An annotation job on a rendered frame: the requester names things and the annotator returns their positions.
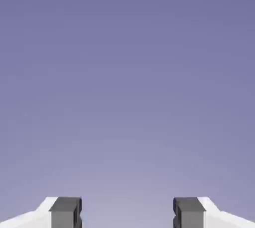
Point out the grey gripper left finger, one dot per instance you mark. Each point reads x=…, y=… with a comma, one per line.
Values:
x=63, y=214

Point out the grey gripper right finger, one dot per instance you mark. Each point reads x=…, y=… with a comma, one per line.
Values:
x=191, y=214

